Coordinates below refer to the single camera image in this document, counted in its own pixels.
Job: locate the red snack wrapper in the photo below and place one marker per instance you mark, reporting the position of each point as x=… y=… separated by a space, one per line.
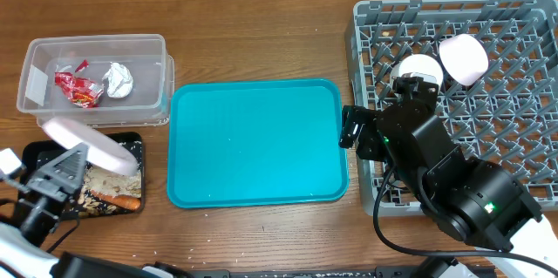
x=83 y=92

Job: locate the white plate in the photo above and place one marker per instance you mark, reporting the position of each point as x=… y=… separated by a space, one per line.
x=102 y=151

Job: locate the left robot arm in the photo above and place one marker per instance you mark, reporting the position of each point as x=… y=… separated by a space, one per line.
x=19 y=258

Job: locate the teal plastic tray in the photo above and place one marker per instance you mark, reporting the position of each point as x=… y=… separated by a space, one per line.
x=257 y=143

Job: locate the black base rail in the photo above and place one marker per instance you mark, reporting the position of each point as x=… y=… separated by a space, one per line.
x=160 y=269

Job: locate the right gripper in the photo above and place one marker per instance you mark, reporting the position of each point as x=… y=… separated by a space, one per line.
x=363 y=133

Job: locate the white bowl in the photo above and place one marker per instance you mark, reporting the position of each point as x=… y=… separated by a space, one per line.
x=418 y=65
x=464 y=58

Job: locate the black tray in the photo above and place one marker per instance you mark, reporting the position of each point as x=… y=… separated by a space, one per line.
x=131 y=141

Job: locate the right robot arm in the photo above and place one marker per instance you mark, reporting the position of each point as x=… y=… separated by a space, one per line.
x=472 y=200

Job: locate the peanut shells food scraps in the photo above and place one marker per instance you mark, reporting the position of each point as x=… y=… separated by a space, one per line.
x=105 y=182

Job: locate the orange carrot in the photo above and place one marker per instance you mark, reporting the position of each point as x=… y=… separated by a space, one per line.
x=123 y=201

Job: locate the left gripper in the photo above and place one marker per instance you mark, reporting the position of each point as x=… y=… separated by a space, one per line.
x=55 y=189

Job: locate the white tissue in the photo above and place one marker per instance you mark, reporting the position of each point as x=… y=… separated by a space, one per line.
x=119 y=81

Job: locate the grey dishwasher rack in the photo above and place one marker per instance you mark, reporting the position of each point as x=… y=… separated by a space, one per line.
x=509 y=115

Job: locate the clear plastic bin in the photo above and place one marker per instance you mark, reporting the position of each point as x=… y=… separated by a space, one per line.
x=91 y=57

